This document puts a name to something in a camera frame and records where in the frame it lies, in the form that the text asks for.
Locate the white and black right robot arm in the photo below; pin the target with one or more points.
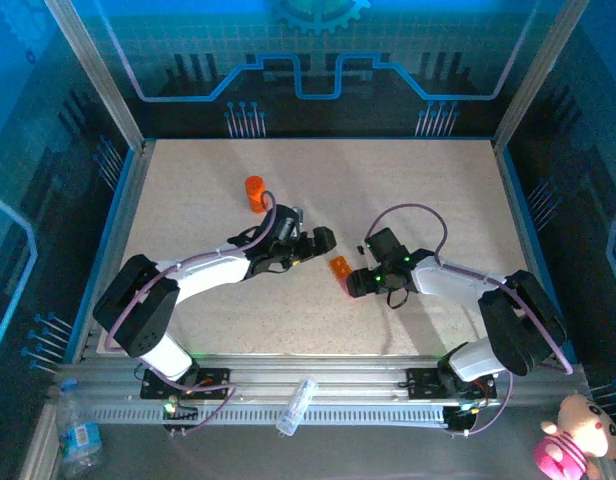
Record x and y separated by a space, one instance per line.
458 280

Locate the water bottle with blue label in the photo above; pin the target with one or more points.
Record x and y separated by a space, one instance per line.
78 440

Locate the aluminium frame post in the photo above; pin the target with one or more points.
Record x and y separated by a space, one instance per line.
100 80
538 75

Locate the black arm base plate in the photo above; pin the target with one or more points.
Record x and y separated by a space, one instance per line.
215 377
420 382

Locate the aluminium frame rail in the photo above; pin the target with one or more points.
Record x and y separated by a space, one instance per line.
338 372

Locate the orange pill bottle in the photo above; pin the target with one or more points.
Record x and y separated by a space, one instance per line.
258 202

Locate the clear empty plastic bottle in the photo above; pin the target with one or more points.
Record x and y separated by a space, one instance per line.
297 405

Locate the pink and beige plush toy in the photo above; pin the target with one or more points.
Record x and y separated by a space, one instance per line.
583 430

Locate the orange pill organizer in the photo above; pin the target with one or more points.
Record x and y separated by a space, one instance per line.
340 266

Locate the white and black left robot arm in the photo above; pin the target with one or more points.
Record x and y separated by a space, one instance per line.
208 270

